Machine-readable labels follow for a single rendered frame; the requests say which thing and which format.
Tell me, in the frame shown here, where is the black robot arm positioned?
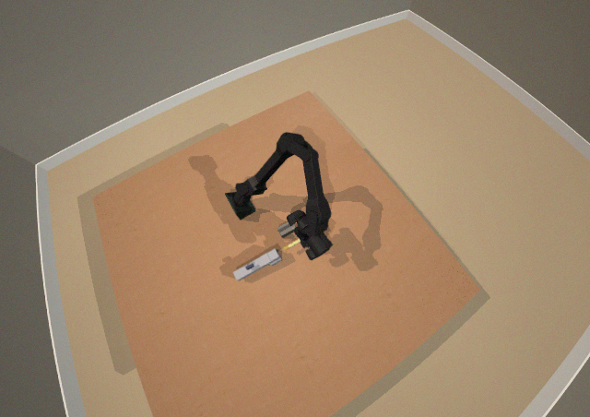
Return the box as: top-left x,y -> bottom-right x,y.
231,133 -> 333,257

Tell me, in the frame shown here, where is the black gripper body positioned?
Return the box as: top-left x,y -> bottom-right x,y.
287,210 -> 316,260

